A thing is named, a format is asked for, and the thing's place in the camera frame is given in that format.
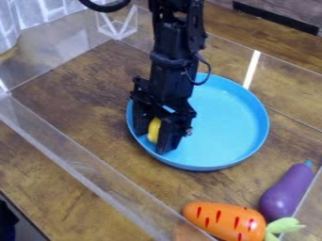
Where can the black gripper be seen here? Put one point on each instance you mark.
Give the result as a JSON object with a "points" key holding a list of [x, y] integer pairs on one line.
{"points": [[161, 97]]}

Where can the yellow toy lemon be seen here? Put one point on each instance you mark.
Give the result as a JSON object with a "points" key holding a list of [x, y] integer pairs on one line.
{"points": [[154, 128]]}

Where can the blue round tray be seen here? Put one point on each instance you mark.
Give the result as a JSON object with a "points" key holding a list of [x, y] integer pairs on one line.
{"points": [[230, 128]]}

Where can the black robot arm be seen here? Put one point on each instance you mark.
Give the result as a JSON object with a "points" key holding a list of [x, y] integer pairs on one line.
{"points": [[178, 28]]}

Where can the orange toy carrot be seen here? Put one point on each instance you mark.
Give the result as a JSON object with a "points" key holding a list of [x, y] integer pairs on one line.
{"points": [[237, 223]]}

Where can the purple toy eggplant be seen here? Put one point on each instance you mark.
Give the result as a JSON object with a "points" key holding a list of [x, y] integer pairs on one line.
{"points": [[280, 200]]}

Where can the white patterned curtain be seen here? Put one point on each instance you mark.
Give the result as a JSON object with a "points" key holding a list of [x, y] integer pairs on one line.
{"points": [[22, 14]]}

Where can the clear acrylic enclosure wall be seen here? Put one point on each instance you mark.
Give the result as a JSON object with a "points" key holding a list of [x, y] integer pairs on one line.
{"points": [[74, 170]]}

